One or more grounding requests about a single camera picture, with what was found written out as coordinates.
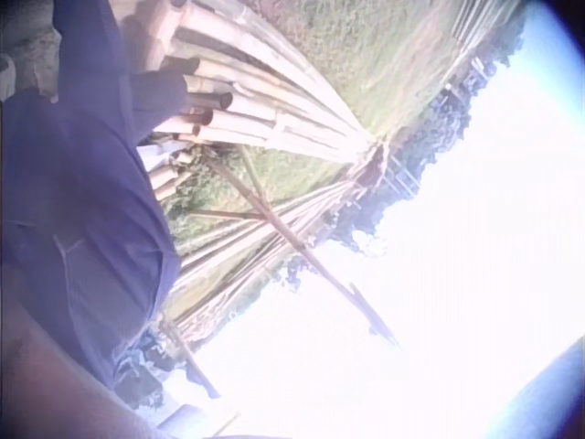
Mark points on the long slanted wooden pole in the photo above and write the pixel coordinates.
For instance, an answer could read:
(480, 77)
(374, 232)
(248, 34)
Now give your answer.
(292, 240)

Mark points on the heap of thick bamboo poles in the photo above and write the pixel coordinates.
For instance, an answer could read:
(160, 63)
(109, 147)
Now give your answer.
(269, 114)

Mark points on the short wooden stake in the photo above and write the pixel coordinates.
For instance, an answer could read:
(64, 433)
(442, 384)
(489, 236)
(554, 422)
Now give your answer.
(192, 363)

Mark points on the line of dark trees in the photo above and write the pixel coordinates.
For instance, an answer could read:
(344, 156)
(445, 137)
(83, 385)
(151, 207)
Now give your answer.
(450, 123)

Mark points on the spread of thin bamboo strips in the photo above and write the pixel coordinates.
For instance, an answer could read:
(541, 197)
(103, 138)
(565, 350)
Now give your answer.
(484, 34)

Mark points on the wooden fence frame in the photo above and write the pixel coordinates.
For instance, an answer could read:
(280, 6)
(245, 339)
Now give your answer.
(402, 176)

